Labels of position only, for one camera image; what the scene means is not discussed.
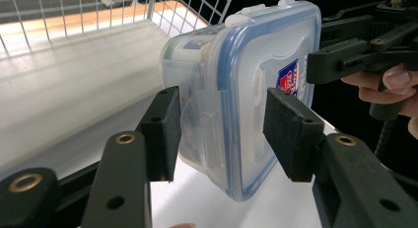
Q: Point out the small clear food container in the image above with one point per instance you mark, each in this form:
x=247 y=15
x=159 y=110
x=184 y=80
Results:
x=253 y=122

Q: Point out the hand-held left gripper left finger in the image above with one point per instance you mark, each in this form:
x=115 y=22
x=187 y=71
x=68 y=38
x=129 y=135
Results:
x=162 y=136

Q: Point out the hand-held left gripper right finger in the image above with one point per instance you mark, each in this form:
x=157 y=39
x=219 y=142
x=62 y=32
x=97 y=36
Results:
x=292 y=136

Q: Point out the large clear food container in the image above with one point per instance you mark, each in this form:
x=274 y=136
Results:
x=184 y=66

